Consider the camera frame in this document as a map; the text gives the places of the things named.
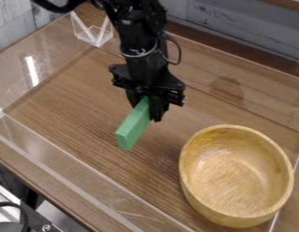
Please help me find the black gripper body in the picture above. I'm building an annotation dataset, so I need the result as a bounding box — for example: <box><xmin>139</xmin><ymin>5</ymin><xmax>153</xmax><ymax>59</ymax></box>
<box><xmin>107</xmin><ymin>53</ymin><xmax>187</xmax><ymax>108</ymax></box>

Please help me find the green rectangular block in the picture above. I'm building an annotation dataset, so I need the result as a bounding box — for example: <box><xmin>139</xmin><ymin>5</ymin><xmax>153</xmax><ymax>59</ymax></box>
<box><xmin>115</xmin><ymin>97</ymin><xmax>150</xmax><ymax>150</ymax></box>

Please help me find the black cable lower left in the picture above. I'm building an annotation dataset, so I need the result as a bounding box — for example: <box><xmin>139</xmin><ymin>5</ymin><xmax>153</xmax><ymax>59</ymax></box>
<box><xmin>0</xmin><ymin>201</ymin><xmax>29</xmax><ymax>232</ymax></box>

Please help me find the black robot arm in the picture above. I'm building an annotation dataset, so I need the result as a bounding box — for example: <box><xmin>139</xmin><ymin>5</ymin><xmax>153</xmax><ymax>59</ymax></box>
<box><xmin>31</xmin><ymin>0</ymin><xmax>186</xmax><ymax>121</ymax></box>

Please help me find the brown wooden bowl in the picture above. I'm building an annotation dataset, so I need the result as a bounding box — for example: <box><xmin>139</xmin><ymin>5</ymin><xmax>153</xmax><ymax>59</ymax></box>
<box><xmin>178</xmin><ymin>124</ymin><xmax>293</xmax><ymax>228</ymax></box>

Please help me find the clear acrylic tray wall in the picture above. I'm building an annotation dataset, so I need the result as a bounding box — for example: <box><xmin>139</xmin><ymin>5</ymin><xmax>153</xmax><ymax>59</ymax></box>
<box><xmin>0</xmin><ymin>111</ymin><xmax>193</xmax><ymax>232</ymax></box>

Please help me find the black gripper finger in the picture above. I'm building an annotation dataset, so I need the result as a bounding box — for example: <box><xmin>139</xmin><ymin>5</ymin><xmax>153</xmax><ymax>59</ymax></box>
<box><xmin>125</xmin><ymin>90</ymin><xmax>146</xmax><ymax>107</ymax></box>
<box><xmin>149</xmin><ymin>95</ymin><xmax>169</xmax><ymax>122</ymax></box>

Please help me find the clear acrylic corner bracket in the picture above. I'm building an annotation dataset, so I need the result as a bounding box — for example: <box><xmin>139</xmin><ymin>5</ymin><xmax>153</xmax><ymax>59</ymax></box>
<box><xmin>70</xmin><ymin>12</ymin><xmax>113</xmax><ymax>47</ymax></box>

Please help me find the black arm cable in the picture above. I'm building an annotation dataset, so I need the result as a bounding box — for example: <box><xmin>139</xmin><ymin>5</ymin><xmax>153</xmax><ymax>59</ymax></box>
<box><xmin>155</xmin><ymin>31</ymin><xmax>182</xmax><ymax>66</ymax></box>

